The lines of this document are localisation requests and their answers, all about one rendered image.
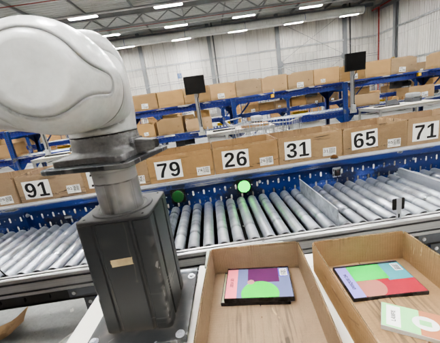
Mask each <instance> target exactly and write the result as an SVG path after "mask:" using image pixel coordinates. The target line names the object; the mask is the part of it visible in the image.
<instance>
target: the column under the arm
mask: <svg viewBox="0 0 440 343"><path fill-rule="evenodd" d="M142 196H143V200H144V203H143V204H142V205H141V206H140V207H139V208H136V209H134V210H131V211H128V212H124V213H120V214H113V215H105V214H102V213H101V210H100V207H99V205H98V206H97V207H95V208H94V209H93V210H91V211H90V212H89V213H88V214H87V215H85V216H84V217H83V218H81V219H80V220H79V221H78V222H77V223H76V228H77V231H78V235H79V238H80V241H81V244H82V248H83V251H84V255H85V257H86V260H87V264H88V267H89V271H90V273H91V278H92V280H93V284H94V287H95V290H96V292H97V294H98V298H99V304H100V306H101V310H102V313H103V316H102V318H101V320H100V322H99V324H98V325H97V327H96V329H95V331H94V332H93V334H92V336H91V338H90V339H89V341H88V343H186V342H187V338H188V333H189V325H190V320H191V313H192V308H193V300H194V295H195V288H196V282H197V278H198V273H190V274H181V272H180V267H179V264H178V256H177V252H176V247H175V243H174V236H173V233H172V227H171V223H170V217H169V213H168V207H167V203H166V197H165V194H164V192H163V191H157V192H151V193H142Z"/></svg>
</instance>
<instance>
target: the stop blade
mask: <svg viewBox="0 0 440 343"><path fill-rule="evenodd" d="M299 180H300V192H301V193H302V194H303V195H304V196H305V197H306V198H307V199H308V200H309V201H310V202H311V203H312V204H313V205H315V206H316V207H317V208H318V209H319V210H320V211H321V212H322V213H323V214H325V215H326V216H327V217H328V218H329V219H330V220H331V221H332V222H333V223H334V224H335V225H336V226H339V209H338V208H336V207H335V206H334V205H332V204H331V203H330V202H329V201H328V200H326V199H325V198H324V197H322V196H321V195H320V194H319V193H318V192H316V191H315V190H313V189H312V188H311V187H310V186H309V185H307V184H306V183H305V182H303V181H302V180H301V179H299Z"/></svg>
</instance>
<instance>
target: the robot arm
mask: <svg viewBox="0 0 440 343"><path fill-rule="evenodd" d="M0 130H9V131H23V132H30V133H40V134H45V135H68V136H69V140H70V145H71V149H72V153H71V154H69V155H67V156H66V157H63V158H61V159H58V160H56V161H53V162H52V164H53V167H54V168H61V167H70V166H77V165H91V164H98V163H117V162H121V161H126V160H128V159H129V158H131V157H133V156H135V155H137V154H140V153H142V152H145V151H147V150H151V149H154V148H158V147H159V140H158V139H157V138H156V137H142V136H141V135H139V133H138V128H137V124H136V115H135V110H134V105H133V98H132V94H131V89H130V85H129V80H128V77H127V72H126V70H125V66H124V63H123V60H122V58H121V56H120V54H119V53H118V51H117V50H116V48H115V47H114V46H113V45H112V44H111V43H110V41H109V40H108V39H107V38H105V37H104V36H102V35H100V34H99V33H97V32H94V31H90V30H86V29H74V28H73V27H71V26H69V25H67V24H64V23H62V22H59V21H57V20H53V19H51V18H46V17H42V16H32V15H17V16H8V17H5V18H1V19H0Z"/></svg>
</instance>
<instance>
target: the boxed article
mask: <svg viewBox="0 0 440 343"><path fill-rule="evenodd" d="M381 329H385V330H388V331H392V332H395V333H399V334H403V335H406V336H411V337H414V338H419V339H421V340H426V341H427V342H433V343H440V315H436V314H431V313H428V312H423V311H419V310H414V309H411V308H406V307H402V306H397V305H394V304H388V303H385V302H381Z"/></svg>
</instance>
